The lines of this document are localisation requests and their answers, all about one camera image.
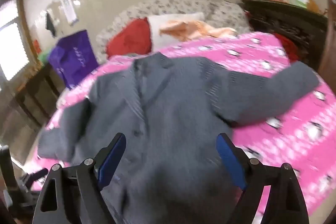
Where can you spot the pink penguin printed blanket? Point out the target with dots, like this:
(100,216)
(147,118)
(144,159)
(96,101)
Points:
(288,134)

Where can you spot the grey striped jacket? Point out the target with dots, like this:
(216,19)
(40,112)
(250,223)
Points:
(168,108)

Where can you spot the purple bag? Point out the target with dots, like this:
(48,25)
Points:
(73,61)

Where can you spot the white pillow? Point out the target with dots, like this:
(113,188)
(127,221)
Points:
(157,26)

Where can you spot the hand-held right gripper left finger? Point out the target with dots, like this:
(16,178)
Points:
(113,158)

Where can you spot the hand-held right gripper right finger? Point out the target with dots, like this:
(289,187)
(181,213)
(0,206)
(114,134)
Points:
(231,161)

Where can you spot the bright window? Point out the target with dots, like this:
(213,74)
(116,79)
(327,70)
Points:
(11,43)

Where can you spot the dark wooden desk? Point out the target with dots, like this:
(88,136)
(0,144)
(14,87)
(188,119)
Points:
(39,92)

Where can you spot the brown wooden board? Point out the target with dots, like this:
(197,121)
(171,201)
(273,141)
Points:
(329,43)

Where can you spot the dark hanging cloth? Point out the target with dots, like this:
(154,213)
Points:
(50,24)

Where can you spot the red pillow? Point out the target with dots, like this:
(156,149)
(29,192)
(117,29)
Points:
(131,37)

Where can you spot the orange cloth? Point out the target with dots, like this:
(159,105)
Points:
(189,28)

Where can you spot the red cloth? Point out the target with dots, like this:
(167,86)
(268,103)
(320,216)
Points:
(287,47)

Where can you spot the dark carved wooden cabinet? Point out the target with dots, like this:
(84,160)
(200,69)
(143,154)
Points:
(288,19)

